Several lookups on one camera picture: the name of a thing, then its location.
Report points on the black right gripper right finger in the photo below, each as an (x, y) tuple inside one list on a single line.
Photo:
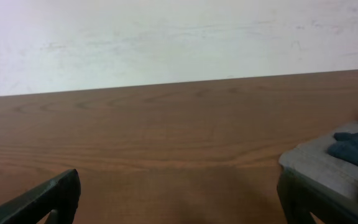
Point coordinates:
[(303, 198)]

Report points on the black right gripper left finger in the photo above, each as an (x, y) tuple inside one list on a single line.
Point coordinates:
[(56, 198)]

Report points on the grey folded garment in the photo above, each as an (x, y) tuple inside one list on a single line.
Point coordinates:
[(312, 160)]

